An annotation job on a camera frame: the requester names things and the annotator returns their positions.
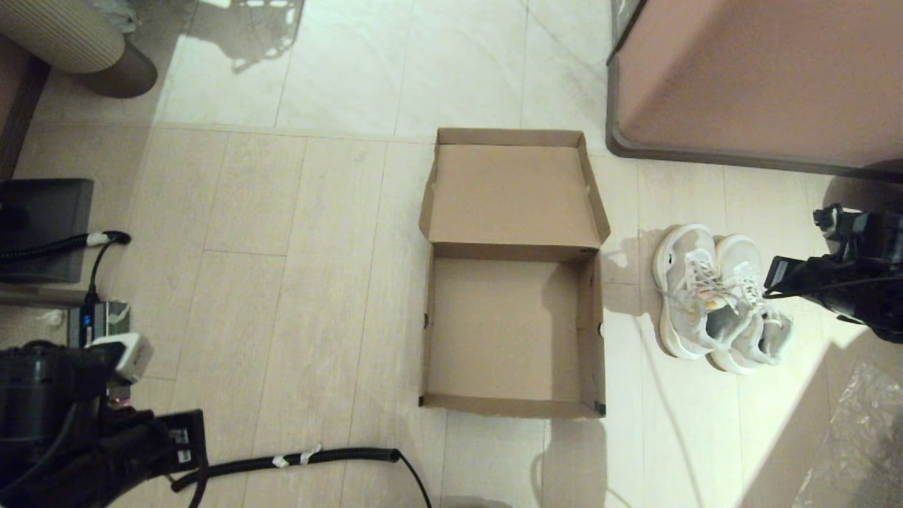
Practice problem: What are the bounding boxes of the short black corrugated conduit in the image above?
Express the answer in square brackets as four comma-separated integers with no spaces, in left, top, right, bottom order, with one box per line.
[0,231,134,266]

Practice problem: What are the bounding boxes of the brown cardboard shoe box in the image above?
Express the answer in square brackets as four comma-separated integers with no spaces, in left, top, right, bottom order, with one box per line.
[418,128,612,419]

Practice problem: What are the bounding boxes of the grey power supply box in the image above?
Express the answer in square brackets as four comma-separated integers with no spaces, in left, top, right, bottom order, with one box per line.
[66,299,133,348]

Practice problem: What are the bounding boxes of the white mesh sneaker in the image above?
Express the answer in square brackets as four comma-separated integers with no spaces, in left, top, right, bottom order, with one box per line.
[651,223,753,361]
[707,234,795,375]

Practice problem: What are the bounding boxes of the pink cabinet with grey base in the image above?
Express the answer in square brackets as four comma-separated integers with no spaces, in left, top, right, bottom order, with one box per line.
[604,0,903,186]

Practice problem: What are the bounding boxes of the ribbed beige round stool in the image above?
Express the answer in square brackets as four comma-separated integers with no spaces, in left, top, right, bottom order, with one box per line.
[0,0,159,100]

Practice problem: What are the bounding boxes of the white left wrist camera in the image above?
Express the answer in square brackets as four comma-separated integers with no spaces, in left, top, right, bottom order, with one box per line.
[90,332,155,386]

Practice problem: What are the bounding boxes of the long black corrugated conduit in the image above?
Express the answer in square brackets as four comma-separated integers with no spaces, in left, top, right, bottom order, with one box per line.
[170,447,403,494]

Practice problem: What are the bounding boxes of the grey crumpled cloth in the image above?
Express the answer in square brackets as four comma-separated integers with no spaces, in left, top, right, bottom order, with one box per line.
[90,0,142,36]

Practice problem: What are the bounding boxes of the dark grey square block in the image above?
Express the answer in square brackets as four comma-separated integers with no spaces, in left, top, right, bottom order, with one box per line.
[0,179,96,284]

